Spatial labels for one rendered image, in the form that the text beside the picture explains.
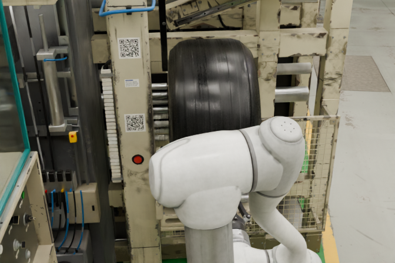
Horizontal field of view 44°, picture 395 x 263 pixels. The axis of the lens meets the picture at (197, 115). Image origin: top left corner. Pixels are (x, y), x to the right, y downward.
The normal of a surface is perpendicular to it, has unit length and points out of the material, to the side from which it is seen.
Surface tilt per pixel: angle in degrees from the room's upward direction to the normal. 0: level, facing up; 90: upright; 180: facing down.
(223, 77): 38
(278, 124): 27
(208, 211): 85
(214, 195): 84
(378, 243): 0
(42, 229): 90
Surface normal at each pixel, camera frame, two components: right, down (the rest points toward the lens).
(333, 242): -0.01, -0.89
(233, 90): 0.04, -0.28
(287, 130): 0.24, -0.68
